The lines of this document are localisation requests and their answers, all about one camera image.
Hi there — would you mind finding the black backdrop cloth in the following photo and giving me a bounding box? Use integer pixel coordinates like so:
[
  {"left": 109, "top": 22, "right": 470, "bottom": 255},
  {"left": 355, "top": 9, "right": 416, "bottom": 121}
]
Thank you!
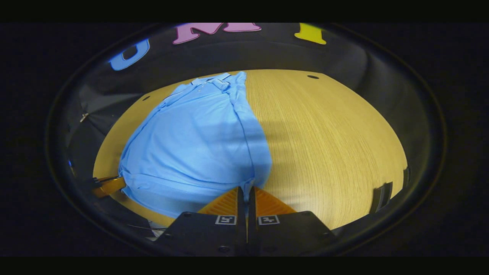
[{"left": 65, "top": 23, "right": 424, "bottom": 230}]

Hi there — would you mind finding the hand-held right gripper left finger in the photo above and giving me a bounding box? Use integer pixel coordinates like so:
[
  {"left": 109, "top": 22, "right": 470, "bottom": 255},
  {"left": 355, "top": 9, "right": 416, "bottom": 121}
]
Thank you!
[{"left": 155, "top": 186, "right": 247, "bottom": 256}]

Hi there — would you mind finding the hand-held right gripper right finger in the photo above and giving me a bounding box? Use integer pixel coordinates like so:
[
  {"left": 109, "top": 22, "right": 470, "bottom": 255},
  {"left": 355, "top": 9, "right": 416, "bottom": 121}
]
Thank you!
[{"left": 248, "top": 186, "right": 338, "bottom": 256}]

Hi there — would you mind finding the light blue T-shirt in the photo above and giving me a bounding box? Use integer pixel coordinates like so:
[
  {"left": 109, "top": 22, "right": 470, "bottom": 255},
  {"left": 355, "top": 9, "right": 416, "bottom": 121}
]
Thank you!
[{"left": 118, "top": 71, "right": 272, "bottom": 219}]

